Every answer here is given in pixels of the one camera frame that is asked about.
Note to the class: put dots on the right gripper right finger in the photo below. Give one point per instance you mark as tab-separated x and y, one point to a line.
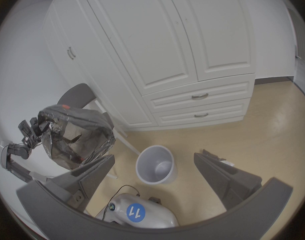
217	176

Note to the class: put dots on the black plastic bag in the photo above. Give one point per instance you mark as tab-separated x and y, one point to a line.
75	124

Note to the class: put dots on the white trash bin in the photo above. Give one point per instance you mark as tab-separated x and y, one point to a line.
165	179

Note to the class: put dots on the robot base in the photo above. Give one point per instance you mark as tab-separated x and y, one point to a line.
152	214

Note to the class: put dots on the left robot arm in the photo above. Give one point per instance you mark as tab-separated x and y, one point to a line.
20	152

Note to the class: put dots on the white wardrobe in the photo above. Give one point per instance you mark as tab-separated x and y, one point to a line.
167	34

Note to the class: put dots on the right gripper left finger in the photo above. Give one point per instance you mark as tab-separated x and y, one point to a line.
92	176

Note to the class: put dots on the white chair grey cushions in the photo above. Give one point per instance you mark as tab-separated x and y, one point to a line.
75	96

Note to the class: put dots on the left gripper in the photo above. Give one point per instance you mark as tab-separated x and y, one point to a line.
33	130

